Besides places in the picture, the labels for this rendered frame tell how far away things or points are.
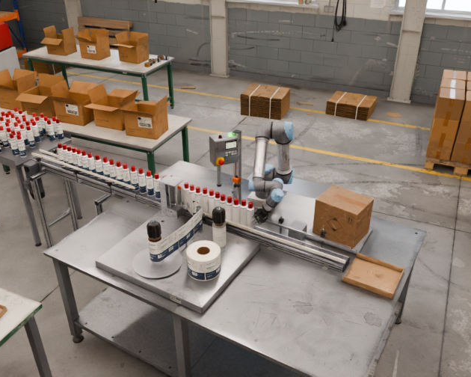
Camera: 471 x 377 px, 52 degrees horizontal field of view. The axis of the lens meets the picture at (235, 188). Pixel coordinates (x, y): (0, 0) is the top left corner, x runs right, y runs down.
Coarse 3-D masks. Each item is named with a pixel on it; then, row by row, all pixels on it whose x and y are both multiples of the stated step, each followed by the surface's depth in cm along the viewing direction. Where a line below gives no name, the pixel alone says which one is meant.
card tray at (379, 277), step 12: (360, 264) 304; (372, 264) 304; (384, 264) 301; (348, 276) 295; (360, 276) 295; (372, 276) 295; (384, 276) 295; (396, 276) 294; (372, 288) 282; (384, 288) 286; (396, 288) 285
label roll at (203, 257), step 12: (204, 240) 295; (192, 252) 285; (204, 252) 291; (216, 252) 285; (192, 264) 281; (204, 264) 279; (216, 264) 283; (192, 276) 286; (204, 276) 283; (216, 276) 288
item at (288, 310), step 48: (288, 192) 379; (96, 240) 327; (384, 240) 326; (144, 288) 287; (240, 288) 287; (288, 288) 286; (336, 288) 286; (240, 336) 255; (288, 336) 255; (336, 336) 255
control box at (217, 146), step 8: (216, 136) 316; (224, 136) 316; (232, 136) 316; (216, 144) 311; (224, 144) 314; (216, 152) 314; (224, 152) 317; (216, 160) 317; (224, 160) 320; (232, 160) 322
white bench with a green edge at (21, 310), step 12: (0, 288) 292; (0, 300) 283; (12, 300) 283; (24, 300) 283; (12, 312) 275; (24, 312) 275; (36, 312) 278; (0, 324) 267; (12, 324) 267; (24, 324) 278; (36, 324) 286; (0, 336) 260; (36, 336) 288; (36, 348) 291; (36, 360) 298; (48, 372) 306
